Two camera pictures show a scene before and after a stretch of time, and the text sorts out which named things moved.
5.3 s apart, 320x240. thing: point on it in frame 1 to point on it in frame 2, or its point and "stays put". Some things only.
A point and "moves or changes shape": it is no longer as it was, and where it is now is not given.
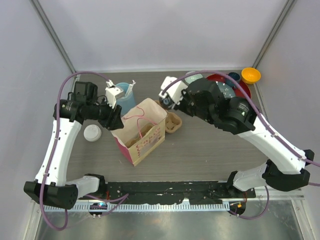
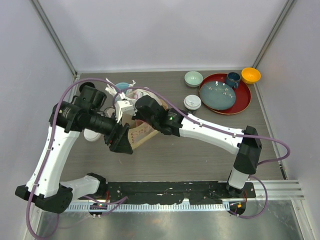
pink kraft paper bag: [143, 130] moves or changes shape
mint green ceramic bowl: [193, 78] stays put
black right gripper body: [186, 104] to [137, 117]
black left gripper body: [106, 118] to [112, 137]
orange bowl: [250, 75] stays put
